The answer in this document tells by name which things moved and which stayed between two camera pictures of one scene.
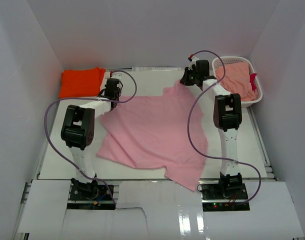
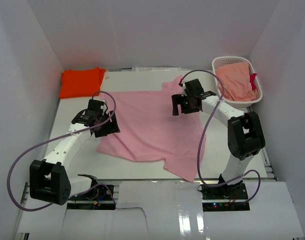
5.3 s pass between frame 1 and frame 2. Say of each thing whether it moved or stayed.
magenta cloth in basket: stayed
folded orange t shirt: stayed
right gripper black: moved
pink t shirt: moved
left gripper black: moved
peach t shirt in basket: stayed
